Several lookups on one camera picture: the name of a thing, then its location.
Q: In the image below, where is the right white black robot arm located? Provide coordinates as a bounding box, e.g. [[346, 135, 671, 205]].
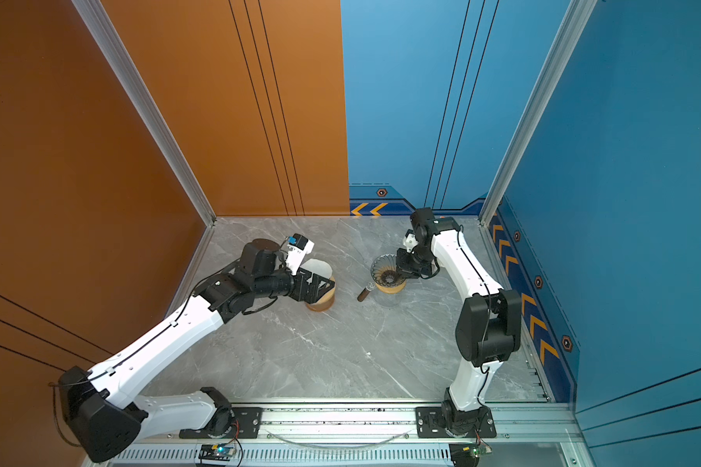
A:
[[395, 208, 522, 439]]

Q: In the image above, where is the aluminium corner post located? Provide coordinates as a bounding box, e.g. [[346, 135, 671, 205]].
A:
[[479, 0, 597, 228], [71, 0, 217, 226]]

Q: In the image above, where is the right aluminium corner post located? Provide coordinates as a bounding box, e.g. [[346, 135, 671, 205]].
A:
[[479, 0, 597, 228]]

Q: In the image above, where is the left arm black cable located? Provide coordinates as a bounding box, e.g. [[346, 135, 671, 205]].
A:
[[49, 256, 282, 451]]

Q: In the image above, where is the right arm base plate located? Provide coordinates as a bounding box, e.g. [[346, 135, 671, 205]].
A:
[[415, 406, 498, 439]]

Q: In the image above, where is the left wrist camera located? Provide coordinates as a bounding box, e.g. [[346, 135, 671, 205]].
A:
[[285, 233, 315, 276]]

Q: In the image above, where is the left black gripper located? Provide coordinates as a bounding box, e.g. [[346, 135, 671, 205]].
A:
[[253, 263, 336, 302]]

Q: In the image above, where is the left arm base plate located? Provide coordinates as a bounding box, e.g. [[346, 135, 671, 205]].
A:
[[178, 407, 263, 440]]

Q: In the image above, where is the grey glass dripper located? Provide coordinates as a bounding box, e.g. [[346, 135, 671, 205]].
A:
[[370, 254, 406, 288]]

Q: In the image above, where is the circuit board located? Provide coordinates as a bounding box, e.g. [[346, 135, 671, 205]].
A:
[[449, 444, 493, 467], [198, 444, 239, 465]]

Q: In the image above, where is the right circuit board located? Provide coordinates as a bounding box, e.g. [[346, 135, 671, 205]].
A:
[[449, 444, 493, 467]]

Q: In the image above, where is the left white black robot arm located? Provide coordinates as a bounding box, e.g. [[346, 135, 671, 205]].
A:
[[54, 235, 335, 463]]

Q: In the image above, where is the left circuit board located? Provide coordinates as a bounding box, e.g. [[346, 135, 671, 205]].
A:
[[198, 444, 239, 465]]

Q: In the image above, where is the white paper coffee filter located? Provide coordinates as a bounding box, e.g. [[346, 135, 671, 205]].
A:
[[301, 259, 333, 279]]

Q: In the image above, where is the left aluminium corner post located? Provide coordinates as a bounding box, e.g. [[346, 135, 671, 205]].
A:
[[71, 0, 217, 226]]

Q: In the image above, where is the aluminium front rail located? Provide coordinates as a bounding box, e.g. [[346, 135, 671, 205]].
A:
[[107, 400, 593, 466]]

